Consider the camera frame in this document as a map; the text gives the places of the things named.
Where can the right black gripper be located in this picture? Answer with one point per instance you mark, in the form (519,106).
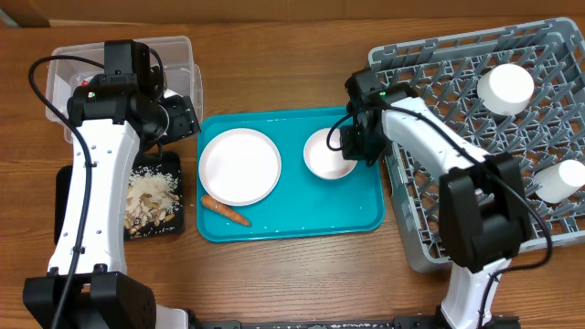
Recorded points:
(355,153)

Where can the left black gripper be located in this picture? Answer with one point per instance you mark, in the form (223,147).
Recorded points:
(185,119)

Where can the white paper liner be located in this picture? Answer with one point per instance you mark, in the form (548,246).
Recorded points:
(170,95)

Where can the pink plate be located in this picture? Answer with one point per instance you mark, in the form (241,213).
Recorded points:
(240,167)

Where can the orange carrot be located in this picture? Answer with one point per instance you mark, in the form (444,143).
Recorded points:
(223,210)

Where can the white cup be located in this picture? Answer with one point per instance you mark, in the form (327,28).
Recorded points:
(506,90)

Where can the pale green bowl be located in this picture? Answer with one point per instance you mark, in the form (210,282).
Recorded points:
(559,181)

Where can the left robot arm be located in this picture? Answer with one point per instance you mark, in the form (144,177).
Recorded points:
(112,119)

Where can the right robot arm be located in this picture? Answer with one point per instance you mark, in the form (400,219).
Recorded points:
(484,215)

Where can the grey dishwasher rack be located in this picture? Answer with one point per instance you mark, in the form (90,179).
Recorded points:
(445,72)

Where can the black plastic tray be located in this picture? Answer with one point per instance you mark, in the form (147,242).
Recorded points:
(170,163)

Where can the clear plastic bin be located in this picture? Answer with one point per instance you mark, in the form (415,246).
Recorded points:
(182,74)

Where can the spilled rice and food scraps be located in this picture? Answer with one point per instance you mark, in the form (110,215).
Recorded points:
(152,203)

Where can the teal serving tray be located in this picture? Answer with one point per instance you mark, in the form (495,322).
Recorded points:
(301,205)

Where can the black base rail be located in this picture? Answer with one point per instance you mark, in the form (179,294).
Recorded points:
(315,324)

